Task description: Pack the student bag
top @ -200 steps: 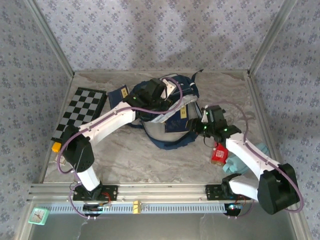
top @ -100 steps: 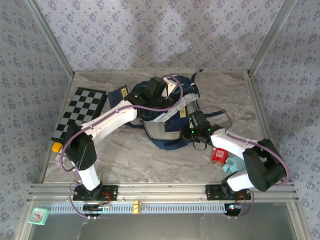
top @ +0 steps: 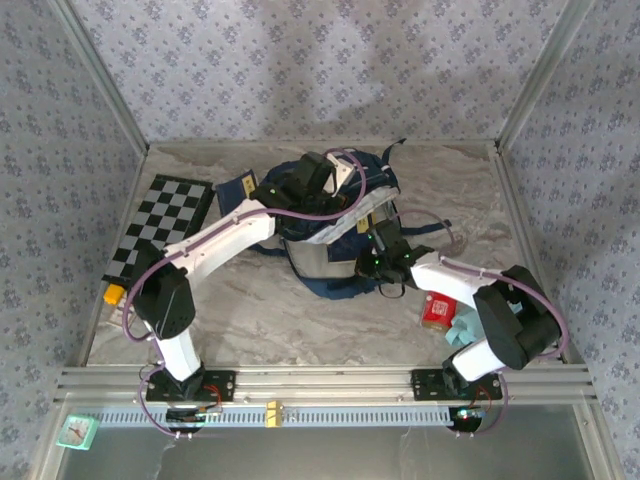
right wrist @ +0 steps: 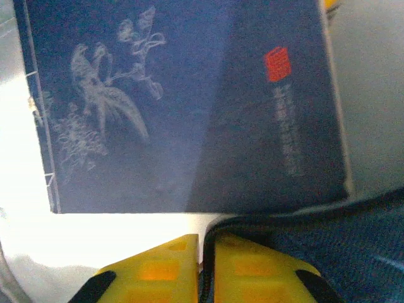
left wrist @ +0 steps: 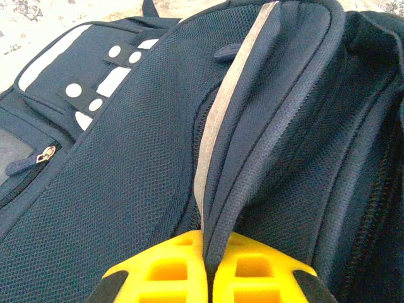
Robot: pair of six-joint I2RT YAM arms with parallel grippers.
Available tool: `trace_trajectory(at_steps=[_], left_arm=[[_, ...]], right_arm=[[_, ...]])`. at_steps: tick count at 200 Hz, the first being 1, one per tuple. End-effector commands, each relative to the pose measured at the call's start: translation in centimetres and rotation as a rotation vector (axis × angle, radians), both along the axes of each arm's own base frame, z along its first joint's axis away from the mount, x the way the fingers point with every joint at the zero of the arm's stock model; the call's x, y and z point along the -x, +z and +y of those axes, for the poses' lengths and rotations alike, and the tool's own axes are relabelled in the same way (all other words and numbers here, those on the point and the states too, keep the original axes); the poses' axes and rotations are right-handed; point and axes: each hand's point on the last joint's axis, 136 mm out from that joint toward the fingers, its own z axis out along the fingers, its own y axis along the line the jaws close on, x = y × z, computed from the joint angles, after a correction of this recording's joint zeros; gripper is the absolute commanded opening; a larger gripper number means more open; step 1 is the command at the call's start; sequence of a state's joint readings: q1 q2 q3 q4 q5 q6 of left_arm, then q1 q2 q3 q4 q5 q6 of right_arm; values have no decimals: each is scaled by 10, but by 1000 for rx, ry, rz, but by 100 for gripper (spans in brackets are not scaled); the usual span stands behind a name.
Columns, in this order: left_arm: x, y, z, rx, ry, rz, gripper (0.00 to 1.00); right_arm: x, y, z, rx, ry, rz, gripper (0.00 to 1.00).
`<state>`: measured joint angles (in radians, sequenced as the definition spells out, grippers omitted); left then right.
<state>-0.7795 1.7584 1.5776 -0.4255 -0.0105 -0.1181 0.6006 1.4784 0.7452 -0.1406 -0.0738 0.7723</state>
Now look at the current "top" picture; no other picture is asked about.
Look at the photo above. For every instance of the small navy book yellow label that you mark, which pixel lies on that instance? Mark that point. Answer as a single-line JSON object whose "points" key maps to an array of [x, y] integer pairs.
{"points": [[232, 192]]}

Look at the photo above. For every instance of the navy blue student backpack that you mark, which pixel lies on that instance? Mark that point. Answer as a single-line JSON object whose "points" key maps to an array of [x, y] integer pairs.
{"points": [[310, 257]]}

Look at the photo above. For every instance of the red cardboard box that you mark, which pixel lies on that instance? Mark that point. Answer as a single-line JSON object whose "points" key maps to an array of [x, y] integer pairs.
{"points": [[437, 312]]}

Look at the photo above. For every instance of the teal cloth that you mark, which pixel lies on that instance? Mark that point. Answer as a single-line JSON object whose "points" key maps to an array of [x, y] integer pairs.
{"points": [[460, 330]]}

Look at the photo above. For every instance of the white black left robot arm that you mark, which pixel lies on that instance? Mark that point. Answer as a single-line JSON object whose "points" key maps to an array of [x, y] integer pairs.
{"points": [[220, 240]]}

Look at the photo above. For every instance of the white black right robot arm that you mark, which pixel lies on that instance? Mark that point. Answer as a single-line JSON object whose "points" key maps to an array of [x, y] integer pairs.
{"points": [[445, 280]]}

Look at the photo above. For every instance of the black grey folding chessboard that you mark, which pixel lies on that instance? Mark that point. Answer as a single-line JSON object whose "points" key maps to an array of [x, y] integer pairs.
{"points": [[160, 210]]}

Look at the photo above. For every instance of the small circuit board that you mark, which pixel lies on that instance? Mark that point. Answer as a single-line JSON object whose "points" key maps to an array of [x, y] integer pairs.
{"points": [[190, 415], [467, 416]]}

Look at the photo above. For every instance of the grey metal panel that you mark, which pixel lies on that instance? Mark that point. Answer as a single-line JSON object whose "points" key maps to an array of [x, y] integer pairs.
{"points": [[325, 455]]}

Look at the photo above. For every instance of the small yellow block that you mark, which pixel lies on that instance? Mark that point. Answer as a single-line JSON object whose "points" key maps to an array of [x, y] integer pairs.
{"points": [[113, 295]]}

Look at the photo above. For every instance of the mint green square clock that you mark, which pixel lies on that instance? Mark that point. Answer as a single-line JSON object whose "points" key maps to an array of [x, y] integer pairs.
{"points": [[77, 432]]}

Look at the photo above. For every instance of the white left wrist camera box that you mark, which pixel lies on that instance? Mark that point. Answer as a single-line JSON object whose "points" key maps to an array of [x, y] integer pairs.
{"points": [[342, 172]]}

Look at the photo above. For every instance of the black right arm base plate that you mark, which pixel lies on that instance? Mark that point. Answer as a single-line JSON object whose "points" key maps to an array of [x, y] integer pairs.
{"points": [[425, 385]]}

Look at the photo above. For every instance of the aluminium mounting rail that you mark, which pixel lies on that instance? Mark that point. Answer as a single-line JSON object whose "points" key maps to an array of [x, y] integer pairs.
{"points": [[325, 385]]}

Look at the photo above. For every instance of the aluminium side rail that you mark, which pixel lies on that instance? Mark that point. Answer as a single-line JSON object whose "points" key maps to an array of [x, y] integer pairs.
{"points": [[127, 200], [520, 200]]}

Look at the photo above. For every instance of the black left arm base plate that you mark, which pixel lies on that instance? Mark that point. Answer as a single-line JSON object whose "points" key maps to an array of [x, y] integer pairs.
{"points": [[225, 385]]}

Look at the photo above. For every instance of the aluminium frame post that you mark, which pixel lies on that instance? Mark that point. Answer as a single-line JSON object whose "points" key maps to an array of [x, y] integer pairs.
{"points": [[542, 75], [102, 75]]}

